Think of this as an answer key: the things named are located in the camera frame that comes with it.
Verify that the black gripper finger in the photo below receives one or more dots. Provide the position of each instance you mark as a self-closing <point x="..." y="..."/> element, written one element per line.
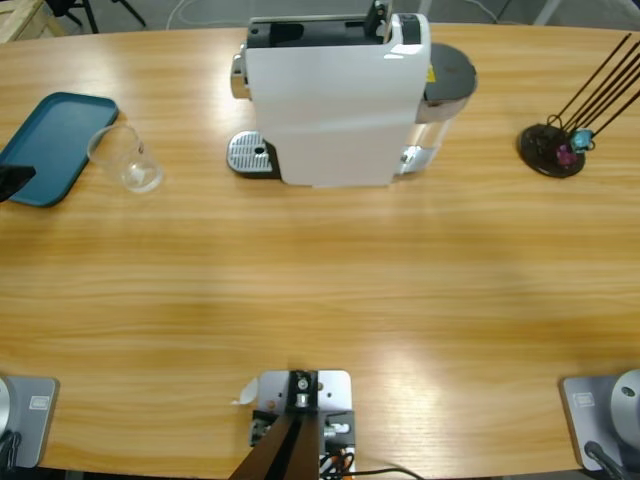
<point x="12" y="181"/>

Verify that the clear glass cup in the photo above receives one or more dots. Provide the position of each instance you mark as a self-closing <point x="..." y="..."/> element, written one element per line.
<point x="135" y="165"/>

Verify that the blue coffee capsule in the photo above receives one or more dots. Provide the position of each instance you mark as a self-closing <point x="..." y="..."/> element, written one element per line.
<point x="581" y="140"/>

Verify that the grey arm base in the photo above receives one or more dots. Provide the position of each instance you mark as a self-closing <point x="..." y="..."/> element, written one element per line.
<point x="600" y="410"/>
<point x="30" y="415"/>

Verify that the white capsule coffee machine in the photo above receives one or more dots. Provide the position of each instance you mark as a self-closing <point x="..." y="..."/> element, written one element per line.
<point x="330" y="115"/>

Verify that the purple coffee capsule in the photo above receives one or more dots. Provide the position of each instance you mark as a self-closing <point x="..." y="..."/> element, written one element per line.
<point x="565" y="156"/>

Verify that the teal plastic tray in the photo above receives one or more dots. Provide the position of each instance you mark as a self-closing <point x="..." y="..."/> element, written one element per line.
<point x="55" y="130"/>

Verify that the wooden crate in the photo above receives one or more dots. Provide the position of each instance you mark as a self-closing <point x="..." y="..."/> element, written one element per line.
<point x="25" y="17"/>

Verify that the black tripod legs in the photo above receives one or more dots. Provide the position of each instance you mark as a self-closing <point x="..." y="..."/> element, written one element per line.
<point x="90" y="12"/>

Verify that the white tape tag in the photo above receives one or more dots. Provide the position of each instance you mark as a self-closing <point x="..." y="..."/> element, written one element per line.
<point x="247" y="392"/>

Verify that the yellow warning sticker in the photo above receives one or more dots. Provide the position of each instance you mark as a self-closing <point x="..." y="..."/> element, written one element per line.
<point x="430" y="75"/>

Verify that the clear water tank black lid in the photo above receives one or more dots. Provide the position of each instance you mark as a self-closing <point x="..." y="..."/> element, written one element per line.
<point x="450" y="70"/>

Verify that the black capsule holder with rods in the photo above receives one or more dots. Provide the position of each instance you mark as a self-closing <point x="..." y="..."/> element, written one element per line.
<point x="540" y="147"/>

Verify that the black camera mast with bracket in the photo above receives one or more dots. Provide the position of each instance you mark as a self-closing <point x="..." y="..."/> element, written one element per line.
<point x="300" y="400"/>

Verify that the light grey camera mount plate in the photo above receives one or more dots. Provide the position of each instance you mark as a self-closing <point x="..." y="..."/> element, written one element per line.
<point x="335" y="390"/>

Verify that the grey metal frame leg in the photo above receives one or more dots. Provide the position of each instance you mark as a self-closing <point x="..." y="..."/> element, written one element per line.
<point x="547" y="12"/>

